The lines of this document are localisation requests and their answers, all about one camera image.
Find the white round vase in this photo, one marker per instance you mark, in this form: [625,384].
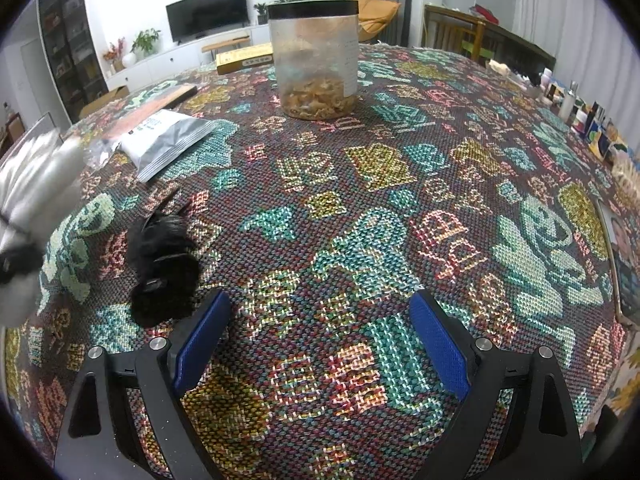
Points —
[129,59]

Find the red flower bouquet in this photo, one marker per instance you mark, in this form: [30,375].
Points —
[114,52]

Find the black flat television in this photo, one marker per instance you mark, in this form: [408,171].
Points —
[207,12]

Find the dark wooden chair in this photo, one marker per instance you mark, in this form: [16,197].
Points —
[505,42]

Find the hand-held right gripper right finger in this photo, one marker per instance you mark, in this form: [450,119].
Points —
[440,342]

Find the row of small bottles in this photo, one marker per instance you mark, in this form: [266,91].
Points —
[585,115]

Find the framed picture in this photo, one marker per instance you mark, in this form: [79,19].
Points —
[622,260]

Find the leafy green potted plant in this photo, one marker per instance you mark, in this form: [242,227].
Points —
[146,42]

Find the red cloth item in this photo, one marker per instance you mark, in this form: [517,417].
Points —
[485,12]

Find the flat red-brown packet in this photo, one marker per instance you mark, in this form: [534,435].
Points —
[150,110]

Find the clear plastic jar black lid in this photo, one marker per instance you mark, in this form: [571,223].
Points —
[312,60]

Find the clear plastic bag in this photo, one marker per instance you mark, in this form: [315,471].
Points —
[100,150]

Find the small green potted plant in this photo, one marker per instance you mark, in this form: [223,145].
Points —
[261,12]

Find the colourful patterned tablecloth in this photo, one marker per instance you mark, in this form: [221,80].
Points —
[325,240]

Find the yellow cardboard box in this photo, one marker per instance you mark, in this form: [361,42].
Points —
[245,59]

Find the black display cabinet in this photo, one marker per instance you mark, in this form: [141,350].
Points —
[70,45]

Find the white crumpled tissue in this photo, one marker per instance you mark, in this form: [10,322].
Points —
[502,69]

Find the white television console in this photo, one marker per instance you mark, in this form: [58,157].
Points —
[170,60]

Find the brown cardboard box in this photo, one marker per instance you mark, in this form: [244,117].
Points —
[105,100]

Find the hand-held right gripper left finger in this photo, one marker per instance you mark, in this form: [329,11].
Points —
[200,340]

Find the small wooden stool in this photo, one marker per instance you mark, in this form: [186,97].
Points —
[225,42]

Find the orange bean bag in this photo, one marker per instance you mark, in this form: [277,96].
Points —
[377,17]

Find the black fuzzy bundle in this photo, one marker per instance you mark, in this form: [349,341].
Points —
[162,270]

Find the silver foil packet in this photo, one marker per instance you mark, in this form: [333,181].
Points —
[165,140]

